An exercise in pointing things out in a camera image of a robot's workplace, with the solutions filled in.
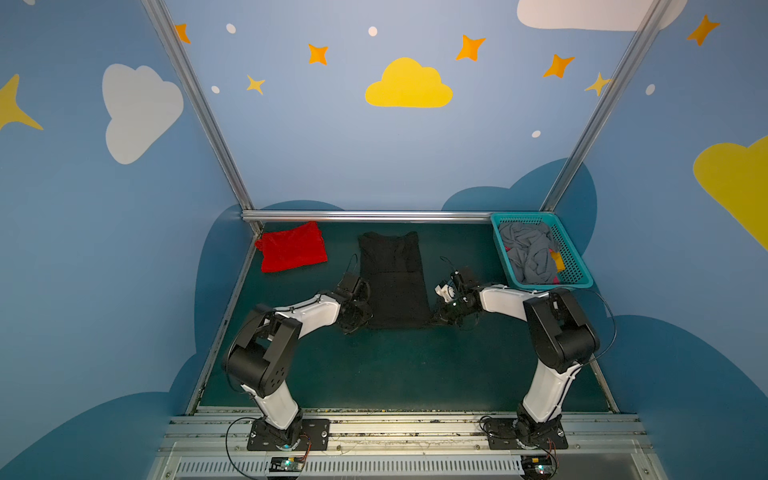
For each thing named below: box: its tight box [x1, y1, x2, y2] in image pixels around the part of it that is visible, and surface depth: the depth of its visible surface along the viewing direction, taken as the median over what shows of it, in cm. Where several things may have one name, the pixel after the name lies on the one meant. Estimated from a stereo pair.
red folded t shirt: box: [255, 221, 328, 273], surface depth 116 cm
